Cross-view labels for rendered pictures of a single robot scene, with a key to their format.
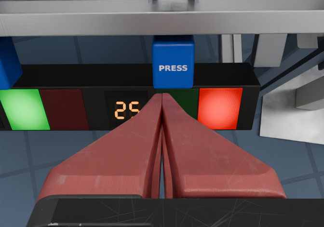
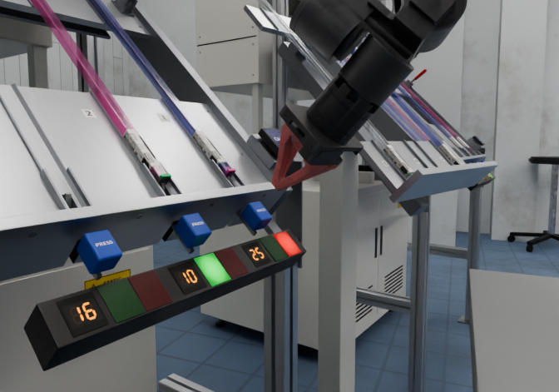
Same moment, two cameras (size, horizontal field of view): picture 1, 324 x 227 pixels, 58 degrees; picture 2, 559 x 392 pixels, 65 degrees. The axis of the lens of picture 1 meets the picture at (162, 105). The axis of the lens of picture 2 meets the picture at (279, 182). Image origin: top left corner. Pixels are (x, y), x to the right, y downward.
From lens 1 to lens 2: 0.53 m
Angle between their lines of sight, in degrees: 81
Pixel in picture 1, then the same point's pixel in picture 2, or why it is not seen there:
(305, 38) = not seen: hidden behind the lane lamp
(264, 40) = (272, 227)
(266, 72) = (283, 291)
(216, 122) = (292, 250)
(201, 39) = not seen: outside the picture
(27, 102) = (211, 261)
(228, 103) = (287, 239)
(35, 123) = (222, 276)
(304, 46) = not seen: hidden behind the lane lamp
